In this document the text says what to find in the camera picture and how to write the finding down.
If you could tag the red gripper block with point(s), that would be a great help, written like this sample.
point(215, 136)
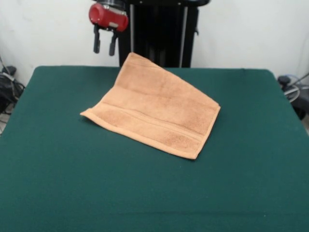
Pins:
point(108, 18)

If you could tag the tan terry towel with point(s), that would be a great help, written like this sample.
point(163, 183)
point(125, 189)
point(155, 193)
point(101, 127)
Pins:
point(154, 111)

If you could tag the dark green table cloth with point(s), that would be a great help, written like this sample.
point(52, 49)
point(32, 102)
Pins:
point(96, 181)

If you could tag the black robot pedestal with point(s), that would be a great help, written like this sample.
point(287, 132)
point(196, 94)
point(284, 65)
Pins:
point(164, 36)

